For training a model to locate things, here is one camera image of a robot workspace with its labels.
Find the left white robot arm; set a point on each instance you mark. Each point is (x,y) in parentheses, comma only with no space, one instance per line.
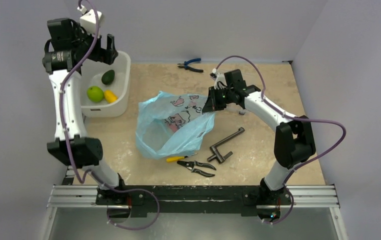
(70,44)

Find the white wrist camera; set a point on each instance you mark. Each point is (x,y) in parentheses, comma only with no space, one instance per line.
(219,79)
(88,19)

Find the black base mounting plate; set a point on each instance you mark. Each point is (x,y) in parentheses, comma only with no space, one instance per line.
(245,200)

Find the yellow handled screwdriver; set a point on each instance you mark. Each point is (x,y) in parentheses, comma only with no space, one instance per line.
(178,158)

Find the dark metal crank handle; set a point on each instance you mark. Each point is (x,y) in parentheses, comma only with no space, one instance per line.
(218,149)

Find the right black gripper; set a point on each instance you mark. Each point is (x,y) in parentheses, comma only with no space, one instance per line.
(217,99)

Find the black handled pliers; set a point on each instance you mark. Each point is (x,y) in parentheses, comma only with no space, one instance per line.
(194,167)

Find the dark green fake avocado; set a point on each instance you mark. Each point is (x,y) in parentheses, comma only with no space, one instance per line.
(108,77)

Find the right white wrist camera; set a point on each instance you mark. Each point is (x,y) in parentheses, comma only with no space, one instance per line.
(219,79)

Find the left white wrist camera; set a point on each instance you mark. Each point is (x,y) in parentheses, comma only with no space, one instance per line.
(88,19)

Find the green fake apple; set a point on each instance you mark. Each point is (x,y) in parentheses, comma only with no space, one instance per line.
(95,94)

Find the aluminium extrusion rail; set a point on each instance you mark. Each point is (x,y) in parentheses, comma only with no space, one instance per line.
(84,195)

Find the white plastic basin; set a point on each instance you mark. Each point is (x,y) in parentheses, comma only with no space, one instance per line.
(91,76)

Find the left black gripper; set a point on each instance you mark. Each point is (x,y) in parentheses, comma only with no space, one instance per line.
(106,56)

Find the clear plastic screw box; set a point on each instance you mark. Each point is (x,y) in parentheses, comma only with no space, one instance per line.
(236,109)

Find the yellow fake fruit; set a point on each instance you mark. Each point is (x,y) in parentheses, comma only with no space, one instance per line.
(110,97)

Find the light blue plastic bag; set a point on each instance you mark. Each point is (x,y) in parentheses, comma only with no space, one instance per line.
(172,125)

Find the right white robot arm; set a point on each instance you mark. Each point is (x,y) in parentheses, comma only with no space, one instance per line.
(294,140)

